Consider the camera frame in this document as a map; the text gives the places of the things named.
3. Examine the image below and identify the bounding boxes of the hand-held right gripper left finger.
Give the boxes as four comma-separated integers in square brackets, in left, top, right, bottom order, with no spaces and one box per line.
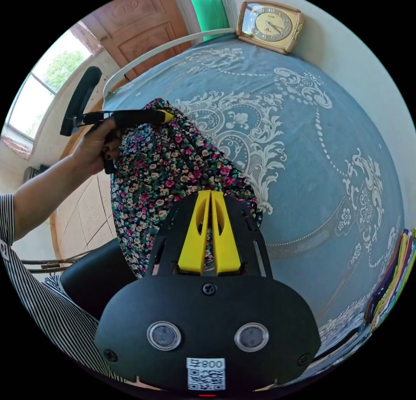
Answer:
[177,190,211,276]

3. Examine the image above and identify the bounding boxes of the person's left forearm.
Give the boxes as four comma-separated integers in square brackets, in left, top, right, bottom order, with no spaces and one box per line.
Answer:
[11,155,92,245]

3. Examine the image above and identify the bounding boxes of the green curtain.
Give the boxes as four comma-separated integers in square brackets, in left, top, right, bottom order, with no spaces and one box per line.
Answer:
[183,0,232,43]

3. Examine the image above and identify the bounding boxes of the floral patterned pants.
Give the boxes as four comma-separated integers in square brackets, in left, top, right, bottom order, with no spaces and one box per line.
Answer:
[110,97,263,279]

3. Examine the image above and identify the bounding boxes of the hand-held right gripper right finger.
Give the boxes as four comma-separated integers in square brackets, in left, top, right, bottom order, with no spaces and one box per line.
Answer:
[211,190,244,276]

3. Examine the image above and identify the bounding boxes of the pile of clothes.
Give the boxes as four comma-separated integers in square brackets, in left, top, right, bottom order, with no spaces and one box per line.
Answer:
[364,228,416,332]

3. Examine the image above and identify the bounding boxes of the wooden door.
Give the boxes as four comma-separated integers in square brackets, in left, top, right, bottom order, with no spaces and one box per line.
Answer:
[88,0,193,82]

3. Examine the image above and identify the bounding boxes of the bed with blue printed sheet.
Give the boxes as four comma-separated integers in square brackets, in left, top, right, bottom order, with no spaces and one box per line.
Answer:
[102,33,407,367]

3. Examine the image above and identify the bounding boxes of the person's left hand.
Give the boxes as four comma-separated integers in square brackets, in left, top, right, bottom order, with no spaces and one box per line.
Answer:
[71,117,123,176]

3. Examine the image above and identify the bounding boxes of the window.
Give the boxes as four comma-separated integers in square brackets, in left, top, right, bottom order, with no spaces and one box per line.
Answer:
[1,20,105,160]

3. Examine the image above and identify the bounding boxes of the golden square clock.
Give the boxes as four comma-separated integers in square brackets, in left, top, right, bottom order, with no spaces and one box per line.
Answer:
[236,0,304,55]

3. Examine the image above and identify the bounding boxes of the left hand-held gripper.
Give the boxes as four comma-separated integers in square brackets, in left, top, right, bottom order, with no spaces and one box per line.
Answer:
[74,108,175,174]

